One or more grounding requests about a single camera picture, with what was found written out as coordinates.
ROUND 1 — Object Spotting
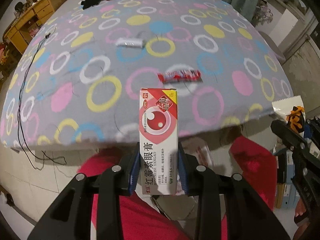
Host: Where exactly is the red trouser leg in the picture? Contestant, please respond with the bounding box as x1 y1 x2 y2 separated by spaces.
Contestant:
221 135 280 239
78 147 188 239

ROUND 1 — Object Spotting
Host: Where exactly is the red trouser right leg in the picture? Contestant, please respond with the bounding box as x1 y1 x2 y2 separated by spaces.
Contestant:
221 135 280 239

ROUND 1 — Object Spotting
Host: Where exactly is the white crumpled wrapper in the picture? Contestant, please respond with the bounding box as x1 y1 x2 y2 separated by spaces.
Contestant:
115 37 145 48

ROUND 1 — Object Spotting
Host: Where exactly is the red candy bar wrapper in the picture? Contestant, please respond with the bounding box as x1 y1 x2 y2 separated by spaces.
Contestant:
157 69 201 83

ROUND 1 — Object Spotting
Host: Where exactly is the white orange snack packet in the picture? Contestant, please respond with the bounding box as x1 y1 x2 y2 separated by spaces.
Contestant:
272 95 306 136

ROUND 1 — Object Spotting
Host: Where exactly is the black white plush toy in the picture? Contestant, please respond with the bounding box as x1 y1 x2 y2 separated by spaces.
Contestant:
80 0 101 10

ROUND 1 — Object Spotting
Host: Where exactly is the grey circle-patterned bed sheet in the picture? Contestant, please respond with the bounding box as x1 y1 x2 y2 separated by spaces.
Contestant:
1 0 293 149

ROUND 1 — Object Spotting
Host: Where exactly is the red trouser left leg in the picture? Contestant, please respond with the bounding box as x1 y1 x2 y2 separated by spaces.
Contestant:
78 147 188 239

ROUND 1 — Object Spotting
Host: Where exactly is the black cable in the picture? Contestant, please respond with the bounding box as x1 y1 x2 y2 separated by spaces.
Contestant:
17 27 68 170

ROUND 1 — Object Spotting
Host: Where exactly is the red white ointment box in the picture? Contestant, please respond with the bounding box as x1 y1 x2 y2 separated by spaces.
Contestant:
139 88 178 195

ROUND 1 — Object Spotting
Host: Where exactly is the wooden desk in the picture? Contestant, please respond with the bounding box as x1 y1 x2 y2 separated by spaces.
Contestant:
3 0 67 54

